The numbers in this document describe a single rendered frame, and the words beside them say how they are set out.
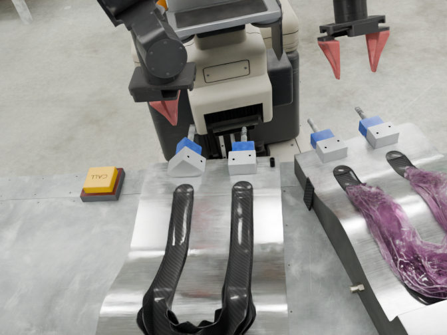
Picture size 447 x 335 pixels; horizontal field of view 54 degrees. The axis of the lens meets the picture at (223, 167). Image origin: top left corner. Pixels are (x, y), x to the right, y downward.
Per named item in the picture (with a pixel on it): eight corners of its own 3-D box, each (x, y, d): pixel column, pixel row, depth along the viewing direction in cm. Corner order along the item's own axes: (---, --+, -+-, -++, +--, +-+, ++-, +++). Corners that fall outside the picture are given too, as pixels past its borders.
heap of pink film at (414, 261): (334, 189, 80) (336, 160, 75) (423, 164, 82) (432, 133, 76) (410, 319, 62) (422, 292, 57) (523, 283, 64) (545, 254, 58)
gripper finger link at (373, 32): (393, 71, 79) (390, 17, 76) (354, 79, 79) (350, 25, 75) (377, 67, 85) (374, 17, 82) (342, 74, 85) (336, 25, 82)
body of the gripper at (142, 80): (193, 94, 68) (184, 52, 63) (130, 98, 69) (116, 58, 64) (197, 71, 73) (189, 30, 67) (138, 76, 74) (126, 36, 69)
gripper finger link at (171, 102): (185, 135, 74) (174, 89, 67) (145, 137, 75) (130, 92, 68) (190, 110, 79) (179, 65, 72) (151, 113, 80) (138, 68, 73)
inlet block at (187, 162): (175, 128, 92) (190, 113, 89) (193, 139, 94) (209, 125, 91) (166, 174, 83) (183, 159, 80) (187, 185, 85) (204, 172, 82)
